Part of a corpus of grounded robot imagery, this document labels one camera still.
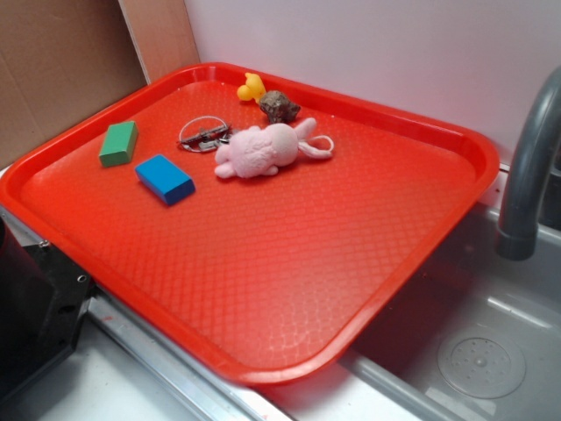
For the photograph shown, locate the blue block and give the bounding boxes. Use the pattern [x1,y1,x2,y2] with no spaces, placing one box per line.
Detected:
[135,154,195,206]

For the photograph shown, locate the green block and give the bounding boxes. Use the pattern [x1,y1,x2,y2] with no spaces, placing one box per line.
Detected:
[98,121,138,168]

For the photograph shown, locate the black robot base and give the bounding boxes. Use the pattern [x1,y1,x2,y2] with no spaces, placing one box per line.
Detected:
[1,222,91,403]

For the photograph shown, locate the red plastic tray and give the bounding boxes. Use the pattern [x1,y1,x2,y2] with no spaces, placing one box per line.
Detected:
[1,63,499,385]

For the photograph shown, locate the pink plush bunny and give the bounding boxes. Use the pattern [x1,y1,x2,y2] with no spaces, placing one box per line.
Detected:
[215,118,335,179]

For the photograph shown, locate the brown rock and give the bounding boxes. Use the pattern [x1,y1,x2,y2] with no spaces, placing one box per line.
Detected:
[259,90,302,124]

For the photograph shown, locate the bunch of metal keys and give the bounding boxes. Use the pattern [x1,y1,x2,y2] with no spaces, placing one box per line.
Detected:
[176,115,235,153]

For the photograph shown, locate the yellow rubber duck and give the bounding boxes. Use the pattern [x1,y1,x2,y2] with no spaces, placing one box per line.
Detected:
[237,72,266,103]

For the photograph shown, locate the grey toy sink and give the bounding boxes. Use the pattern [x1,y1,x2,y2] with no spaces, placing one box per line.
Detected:
[258,164,561,421]

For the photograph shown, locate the grey faucet spout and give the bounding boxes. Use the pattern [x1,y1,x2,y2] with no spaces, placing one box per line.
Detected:
[495,68,560,260]

